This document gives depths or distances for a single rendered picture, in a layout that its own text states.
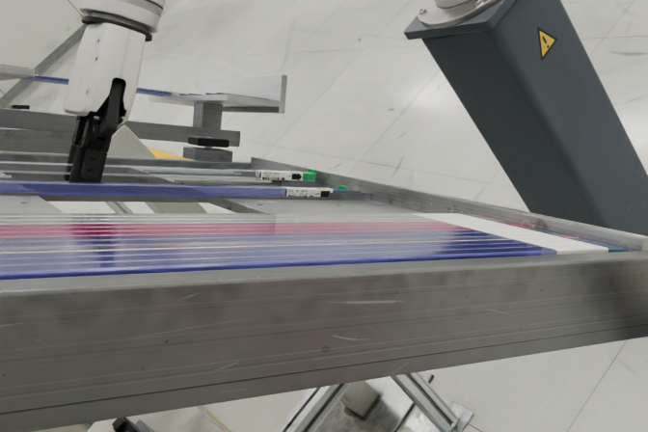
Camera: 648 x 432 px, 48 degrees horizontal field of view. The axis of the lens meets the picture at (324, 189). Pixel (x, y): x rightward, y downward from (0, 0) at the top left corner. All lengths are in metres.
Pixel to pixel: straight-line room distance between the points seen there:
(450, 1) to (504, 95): 0.18
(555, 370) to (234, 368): 1.20
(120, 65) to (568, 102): 0.76
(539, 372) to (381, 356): 1.14
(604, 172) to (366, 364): 0.99
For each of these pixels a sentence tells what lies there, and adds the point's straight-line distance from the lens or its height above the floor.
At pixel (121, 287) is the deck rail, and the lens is 0.33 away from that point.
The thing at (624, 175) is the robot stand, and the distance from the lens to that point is 1.42.
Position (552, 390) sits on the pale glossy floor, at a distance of 1.51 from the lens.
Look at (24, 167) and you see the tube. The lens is 0.81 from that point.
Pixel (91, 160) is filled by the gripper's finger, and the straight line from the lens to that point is 0.81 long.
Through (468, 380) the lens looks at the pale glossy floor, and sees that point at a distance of 1.61.
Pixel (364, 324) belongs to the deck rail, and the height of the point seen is 0.91.
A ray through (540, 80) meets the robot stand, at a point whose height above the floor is 0.55.
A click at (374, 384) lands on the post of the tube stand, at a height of 0.01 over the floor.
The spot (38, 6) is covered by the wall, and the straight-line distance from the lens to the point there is 8.61.
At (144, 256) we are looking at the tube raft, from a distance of 0.40.
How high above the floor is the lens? 1.16
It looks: 28 degrees down
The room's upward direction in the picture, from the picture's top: 39 degrees counter-clockwise
